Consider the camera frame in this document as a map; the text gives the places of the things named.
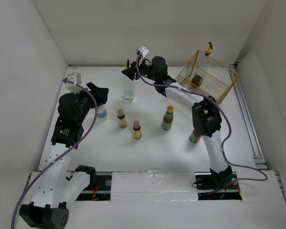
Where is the small brown bottle yellow label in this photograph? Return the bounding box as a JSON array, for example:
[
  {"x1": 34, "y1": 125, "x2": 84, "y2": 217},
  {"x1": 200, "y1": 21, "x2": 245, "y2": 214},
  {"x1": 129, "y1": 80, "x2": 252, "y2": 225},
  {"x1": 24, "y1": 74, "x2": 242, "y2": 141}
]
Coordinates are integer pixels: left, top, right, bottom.
[{"x1": 117, "y1": 109, "x2": 127, "y2": 128}]

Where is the red sauce bottle green label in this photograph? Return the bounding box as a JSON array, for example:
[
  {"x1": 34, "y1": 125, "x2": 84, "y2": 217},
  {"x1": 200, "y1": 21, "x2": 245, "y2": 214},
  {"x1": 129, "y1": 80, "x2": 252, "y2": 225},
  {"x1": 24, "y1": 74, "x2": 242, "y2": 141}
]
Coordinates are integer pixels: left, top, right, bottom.
[{"x1": 189, "y1": 129, "x2": 201, "y2": 143}]

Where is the tall glass cruet gold spout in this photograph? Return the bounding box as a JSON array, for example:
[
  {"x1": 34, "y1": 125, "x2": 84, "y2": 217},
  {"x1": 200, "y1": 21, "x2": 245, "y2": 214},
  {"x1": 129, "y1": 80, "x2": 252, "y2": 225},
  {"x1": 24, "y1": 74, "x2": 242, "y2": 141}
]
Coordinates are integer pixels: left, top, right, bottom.
[{"x1": 123, "y1": 59, "x2": 134, "y2": 103}]

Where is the red sauce bottle yellow cap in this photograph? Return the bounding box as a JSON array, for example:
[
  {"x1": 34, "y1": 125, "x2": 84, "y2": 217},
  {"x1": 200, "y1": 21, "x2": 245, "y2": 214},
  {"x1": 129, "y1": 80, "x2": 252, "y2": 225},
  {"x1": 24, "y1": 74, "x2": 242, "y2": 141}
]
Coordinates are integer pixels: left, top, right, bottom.
[{"x1": 162, "y1": 105, "x2": 174, "y2": 130}]

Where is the white bottle blue label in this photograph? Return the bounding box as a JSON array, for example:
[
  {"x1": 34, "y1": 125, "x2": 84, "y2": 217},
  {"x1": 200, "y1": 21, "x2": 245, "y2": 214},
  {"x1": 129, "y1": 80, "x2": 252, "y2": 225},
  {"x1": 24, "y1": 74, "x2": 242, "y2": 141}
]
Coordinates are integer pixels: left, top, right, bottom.
[{"x1": 97, "y1": 104, "x2": 108, "y2": 122}]

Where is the black mounting rail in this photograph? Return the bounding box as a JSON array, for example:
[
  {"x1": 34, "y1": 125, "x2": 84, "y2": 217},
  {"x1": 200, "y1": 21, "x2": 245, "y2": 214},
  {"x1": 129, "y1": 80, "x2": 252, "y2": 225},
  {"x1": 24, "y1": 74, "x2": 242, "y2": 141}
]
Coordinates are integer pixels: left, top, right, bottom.
[{"x1": 26, "y1": 170, "x2": 244, "y2": 202}]

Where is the gold wire basket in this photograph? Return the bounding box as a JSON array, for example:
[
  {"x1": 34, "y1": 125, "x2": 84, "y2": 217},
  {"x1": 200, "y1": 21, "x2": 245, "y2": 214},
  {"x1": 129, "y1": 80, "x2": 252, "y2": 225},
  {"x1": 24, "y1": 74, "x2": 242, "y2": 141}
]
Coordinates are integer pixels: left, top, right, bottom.
[{"x1": 175, "y1": 51, "x2": 239, "y2": 104}]

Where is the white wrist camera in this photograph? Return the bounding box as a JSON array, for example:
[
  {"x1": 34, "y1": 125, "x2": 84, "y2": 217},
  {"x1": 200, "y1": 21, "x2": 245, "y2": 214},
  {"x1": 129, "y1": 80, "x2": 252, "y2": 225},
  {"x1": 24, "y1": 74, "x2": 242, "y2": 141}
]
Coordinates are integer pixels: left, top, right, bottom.
[
  {"x1": 136, "y1": 45, "x2": 149, "y2": 58},
  {"x1": 64, "y1": 72, "x2": 81, "y2": 94}
]

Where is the small brown bottle cork cap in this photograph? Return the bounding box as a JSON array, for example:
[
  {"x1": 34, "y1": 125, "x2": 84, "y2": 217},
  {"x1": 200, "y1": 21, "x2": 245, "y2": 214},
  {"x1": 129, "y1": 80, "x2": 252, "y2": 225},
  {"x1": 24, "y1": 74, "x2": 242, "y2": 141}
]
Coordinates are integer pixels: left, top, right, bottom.
[{"x1": 133, "y1": 120, "x2": 142, "y2": 139}]

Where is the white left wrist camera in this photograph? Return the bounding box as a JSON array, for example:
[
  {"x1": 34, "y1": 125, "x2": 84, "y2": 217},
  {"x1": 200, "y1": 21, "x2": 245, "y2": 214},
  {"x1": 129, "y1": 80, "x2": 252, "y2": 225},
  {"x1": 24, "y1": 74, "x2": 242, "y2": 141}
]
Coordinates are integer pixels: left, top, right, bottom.
[{"x1": 64, "y1": 72, "x2": 81, "y2": 94}]

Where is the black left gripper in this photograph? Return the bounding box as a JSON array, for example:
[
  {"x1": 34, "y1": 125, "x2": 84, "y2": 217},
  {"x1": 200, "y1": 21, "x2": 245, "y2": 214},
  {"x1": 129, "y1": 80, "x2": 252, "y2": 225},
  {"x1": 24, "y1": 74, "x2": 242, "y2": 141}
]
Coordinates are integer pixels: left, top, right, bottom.
[{"x1": 71, "y1": 83, "x2": 107, "y2": 124}]

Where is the short glass cruet gold spout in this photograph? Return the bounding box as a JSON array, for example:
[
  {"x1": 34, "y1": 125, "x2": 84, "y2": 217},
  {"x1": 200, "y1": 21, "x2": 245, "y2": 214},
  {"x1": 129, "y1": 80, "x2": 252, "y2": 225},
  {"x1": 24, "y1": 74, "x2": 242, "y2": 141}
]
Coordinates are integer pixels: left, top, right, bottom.
[{"x1": 191, "y1": 42, "x2": 213, "y2": 87}]

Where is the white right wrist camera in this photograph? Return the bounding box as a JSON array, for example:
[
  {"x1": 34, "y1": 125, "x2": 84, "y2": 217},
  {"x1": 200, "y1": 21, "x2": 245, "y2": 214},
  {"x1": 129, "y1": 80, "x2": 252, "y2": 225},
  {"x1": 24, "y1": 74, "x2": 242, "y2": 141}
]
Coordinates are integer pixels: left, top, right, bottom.
[{"x1": 136, "y1": 45, "x2": 149, "y2": 58}]

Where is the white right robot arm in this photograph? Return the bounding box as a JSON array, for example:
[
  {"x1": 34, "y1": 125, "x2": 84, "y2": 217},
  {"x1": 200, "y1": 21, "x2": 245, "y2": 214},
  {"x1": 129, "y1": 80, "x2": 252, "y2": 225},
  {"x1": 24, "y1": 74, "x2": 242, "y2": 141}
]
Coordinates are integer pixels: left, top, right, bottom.
[{"x1": 122, "y1": 55, "x2": 233, "y2": 189}]

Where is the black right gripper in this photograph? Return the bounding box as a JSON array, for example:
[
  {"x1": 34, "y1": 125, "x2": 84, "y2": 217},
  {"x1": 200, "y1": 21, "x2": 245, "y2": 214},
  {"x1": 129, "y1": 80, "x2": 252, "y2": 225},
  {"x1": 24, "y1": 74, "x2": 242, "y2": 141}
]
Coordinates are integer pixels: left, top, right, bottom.
[{"x1": 122, "y1": 56, "x2": 158, "y2": 82}]

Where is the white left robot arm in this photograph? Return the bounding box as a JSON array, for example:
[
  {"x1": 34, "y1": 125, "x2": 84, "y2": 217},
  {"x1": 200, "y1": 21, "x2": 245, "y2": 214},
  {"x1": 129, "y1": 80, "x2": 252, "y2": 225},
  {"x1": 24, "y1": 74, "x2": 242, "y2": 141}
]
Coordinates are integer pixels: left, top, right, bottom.
[{"x1": 19, "y1": 80, "x2": 109, "y2": 229}]

